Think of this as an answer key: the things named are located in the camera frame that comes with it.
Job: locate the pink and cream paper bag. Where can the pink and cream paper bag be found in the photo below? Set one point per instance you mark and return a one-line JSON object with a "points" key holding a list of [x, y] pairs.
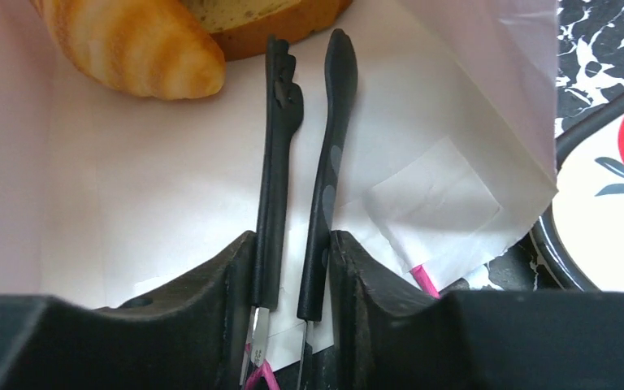
{"points": [[448, 161]]}

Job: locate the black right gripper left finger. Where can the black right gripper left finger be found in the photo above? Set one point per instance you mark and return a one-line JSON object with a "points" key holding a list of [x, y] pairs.
{"points": [[186, 334]]}

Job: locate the black metal tongs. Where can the black metal tongs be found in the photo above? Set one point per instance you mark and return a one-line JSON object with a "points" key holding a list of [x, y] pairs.
{"points": [[284, 115]]}

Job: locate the small croissant bread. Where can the small croissant bread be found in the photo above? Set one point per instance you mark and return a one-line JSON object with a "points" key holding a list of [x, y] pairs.
{"points": [[145, 48]]}

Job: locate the white strawberry tray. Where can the white strawberry tray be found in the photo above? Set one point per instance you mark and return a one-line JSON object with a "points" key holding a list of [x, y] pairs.
{"points": [[580, 237]]}

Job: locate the brown bread slice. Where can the brown bread slice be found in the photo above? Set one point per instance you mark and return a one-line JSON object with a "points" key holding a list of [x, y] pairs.
{"points": [[241, 28]]}

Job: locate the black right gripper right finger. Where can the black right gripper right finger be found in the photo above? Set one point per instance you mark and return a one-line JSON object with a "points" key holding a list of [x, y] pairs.
{"points": [[389, 335]]}

